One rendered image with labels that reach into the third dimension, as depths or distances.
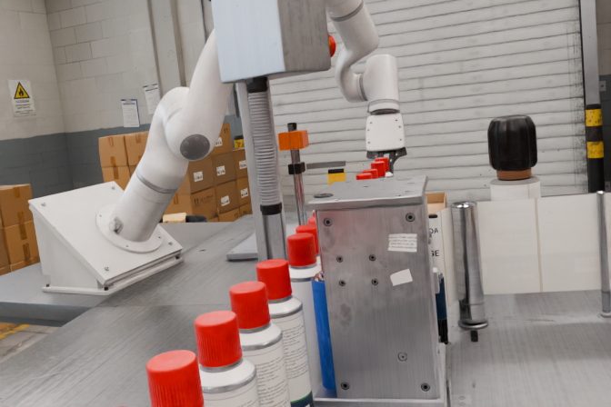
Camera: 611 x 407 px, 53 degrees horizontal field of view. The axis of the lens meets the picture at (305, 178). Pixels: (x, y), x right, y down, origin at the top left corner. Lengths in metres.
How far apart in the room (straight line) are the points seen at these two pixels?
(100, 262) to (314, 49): 0.89
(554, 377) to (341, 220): 0.37
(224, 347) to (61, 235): 1.19
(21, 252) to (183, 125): 3.18
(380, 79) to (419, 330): 1.11
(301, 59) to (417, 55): 4.57
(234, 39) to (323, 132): 4.84
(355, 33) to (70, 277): 0.93
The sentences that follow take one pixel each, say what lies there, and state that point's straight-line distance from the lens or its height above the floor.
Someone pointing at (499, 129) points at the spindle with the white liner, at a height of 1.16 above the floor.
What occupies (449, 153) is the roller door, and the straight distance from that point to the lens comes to 5.44.
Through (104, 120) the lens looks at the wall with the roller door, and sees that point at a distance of 7.46.
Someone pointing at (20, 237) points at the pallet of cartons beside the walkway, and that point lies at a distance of 4.53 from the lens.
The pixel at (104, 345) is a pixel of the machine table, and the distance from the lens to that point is 1.25.
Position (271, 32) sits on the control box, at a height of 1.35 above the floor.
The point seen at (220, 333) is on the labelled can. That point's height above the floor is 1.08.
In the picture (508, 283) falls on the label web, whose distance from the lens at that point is 0.99.
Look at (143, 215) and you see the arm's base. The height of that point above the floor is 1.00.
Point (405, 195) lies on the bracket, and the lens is 0.58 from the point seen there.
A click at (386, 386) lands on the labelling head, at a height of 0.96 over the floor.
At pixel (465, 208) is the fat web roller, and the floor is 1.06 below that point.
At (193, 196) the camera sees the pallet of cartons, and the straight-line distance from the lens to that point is 4.80.
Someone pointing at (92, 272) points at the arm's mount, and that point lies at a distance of 1.59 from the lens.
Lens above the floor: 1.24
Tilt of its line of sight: 7 degrees down
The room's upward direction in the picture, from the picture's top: 6 degrees counter-clockwise
